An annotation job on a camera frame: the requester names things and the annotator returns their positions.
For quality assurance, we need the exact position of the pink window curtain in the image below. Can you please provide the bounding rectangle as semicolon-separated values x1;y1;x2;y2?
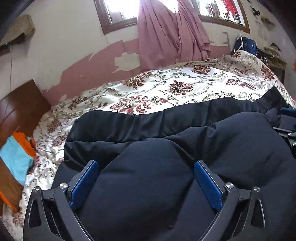
137;1;211;71

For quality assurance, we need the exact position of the brown wooden headboard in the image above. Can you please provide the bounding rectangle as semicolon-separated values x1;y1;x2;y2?
0;80;51;146

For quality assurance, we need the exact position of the khaki cloth on wall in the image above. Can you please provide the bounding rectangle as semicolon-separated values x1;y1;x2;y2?
1;15;36;46

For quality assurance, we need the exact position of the floral white red bedspread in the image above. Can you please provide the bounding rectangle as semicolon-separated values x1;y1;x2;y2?
1;50;295;240

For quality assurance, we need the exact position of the wooden side shelf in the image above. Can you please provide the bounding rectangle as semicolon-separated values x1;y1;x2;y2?
258;46;287;84

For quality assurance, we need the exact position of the brown framed window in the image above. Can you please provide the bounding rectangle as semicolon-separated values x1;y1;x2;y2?
93;0;251;35

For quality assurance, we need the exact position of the red hanging garment outside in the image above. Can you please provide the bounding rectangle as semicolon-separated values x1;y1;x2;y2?
223;0;238;15

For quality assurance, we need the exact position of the blue bag by bed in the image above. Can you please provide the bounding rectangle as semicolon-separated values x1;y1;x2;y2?
231;37;258;56

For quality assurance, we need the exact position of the large black padded coat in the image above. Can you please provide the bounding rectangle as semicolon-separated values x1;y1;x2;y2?
52;87;295;240

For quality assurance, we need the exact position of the orange blue brown pillow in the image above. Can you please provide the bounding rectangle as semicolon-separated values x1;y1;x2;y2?
1;132;36;212

